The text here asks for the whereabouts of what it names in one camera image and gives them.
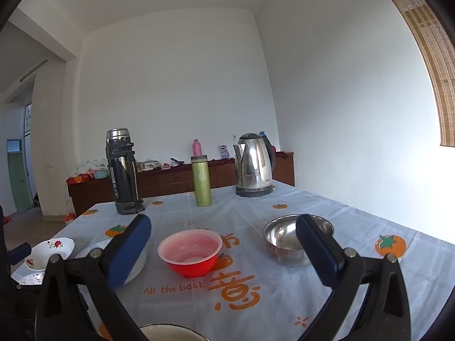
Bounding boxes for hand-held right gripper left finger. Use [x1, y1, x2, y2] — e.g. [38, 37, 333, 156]
[35, 214, 152, 341]

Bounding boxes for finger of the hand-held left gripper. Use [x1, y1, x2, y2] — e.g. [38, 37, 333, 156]
[6, 242, 32, 268]

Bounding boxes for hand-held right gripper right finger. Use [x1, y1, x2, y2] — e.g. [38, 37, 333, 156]
[295, 214, 412, 341]

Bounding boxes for white floral plate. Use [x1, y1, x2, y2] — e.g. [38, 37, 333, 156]
[24, 238, 75, 271]

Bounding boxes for small flowered dish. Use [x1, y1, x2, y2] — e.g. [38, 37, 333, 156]
[18, 272, 45, 286]

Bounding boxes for stainless steel bowl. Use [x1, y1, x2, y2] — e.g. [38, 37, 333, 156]
[263, 214, 335, 268]

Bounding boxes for red plastic bowl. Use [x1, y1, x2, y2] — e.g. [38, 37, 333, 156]
[157, 229, 223, 278]

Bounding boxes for cream enamel bowl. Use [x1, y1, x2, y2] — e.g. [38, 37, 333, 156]
[138, 323, 210, 341]

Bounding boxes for green door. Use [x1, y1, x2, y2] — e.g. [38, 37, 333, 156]
[6, 138, 32, 214]

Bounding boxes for brown wooden sideboard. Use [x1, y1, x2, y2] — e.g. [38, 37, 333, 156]
[67, 151, 295, 217]

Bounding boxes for large black thermos flask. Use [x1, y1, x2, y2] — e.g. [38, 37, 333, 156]
[106, 128, 146, 215]

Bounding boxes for persimmon print tablecloth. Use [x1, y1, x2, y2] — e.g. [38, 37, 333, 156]
[11, 179, 455, 341]

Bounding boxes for white plastic bags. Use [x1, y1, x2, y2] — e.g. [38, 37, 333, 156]
[73, 160, 107, 176]

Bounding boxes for green insulated bottle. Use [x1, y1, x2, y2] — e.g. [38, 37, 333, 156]
[191, 154, 213, 207]

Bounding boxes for stainless steel electric kettle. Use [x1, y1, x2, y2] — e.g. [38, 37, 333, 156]
[233, 133, 277, 197]

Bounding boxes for barred window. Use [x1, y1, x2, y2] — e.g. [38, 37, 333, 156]
[24, 102, 32, 141]

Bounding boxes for fluorescent tube lamp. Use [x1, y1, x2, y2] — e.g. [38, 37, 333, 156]
[19, 60, 48, 82]

